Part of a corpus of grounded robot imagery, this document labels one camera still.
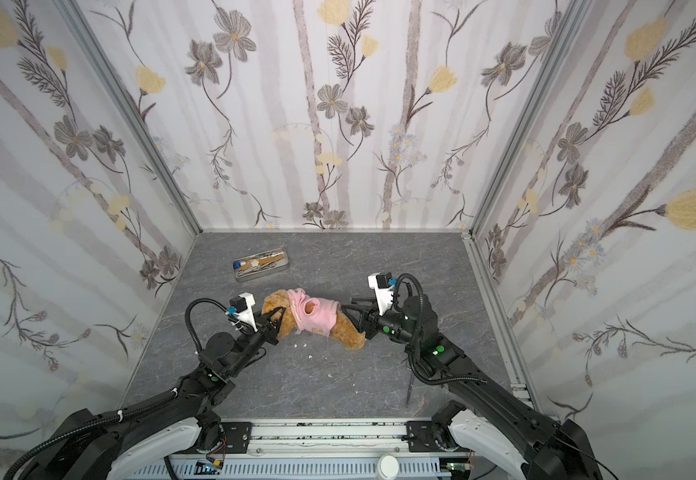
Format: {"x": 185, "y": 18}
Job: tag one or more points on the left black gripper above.
{"x": 262, "y": 330}

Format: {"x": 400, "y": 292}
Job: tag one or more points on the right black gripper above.
{"x": 369, "y": 321}

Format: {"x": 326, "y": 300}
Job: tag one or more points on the brown teddy bear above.
{"x": 344, "y": 331}

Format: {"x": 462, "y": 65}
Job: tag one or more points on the pink fleece bear hoodie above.
{"x": 315, "y": 315}

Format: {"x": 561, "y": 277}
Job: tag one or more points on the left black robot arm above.
{"x": 86, "y": 445}

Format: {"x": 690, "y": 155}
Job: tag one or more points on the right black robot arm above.
{"x": 483, "y": 417}

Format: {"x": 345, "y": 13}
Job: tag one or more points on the clear plastic tool box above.
{"x": 260, "y": 264}

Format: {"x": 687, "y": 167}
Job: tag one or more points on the small black scissors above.
{"x": 409, "y": 388}

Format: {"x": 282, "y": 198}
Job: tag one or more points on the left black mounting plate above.
{"x": 224, "y": 437}

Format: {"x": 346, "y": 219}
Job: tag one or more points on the black mounting plate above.
{"x": 224, "y": 437}
{"x": 427, "y": 436}

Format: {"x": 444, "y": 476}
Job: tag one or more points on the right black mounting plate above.
{"x": 427, "y": 436}

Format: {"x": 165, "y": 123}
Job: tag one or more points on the white round cap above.
{"x": 387, "y": 468}

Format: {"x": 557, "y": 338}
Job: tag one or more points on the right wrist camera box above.
{"x": 383, "y": 285}

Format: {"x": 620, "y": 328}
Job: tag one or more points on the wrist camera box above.
{"x": 383, "y": 285}
{"x": 241, "y": 313}

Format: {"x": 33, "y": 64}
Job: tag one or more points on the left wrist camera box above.
{"x": 241, "y": 313}

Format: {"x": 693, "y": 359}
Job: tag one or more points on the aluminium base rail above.
{"x": 287, "y": 449}

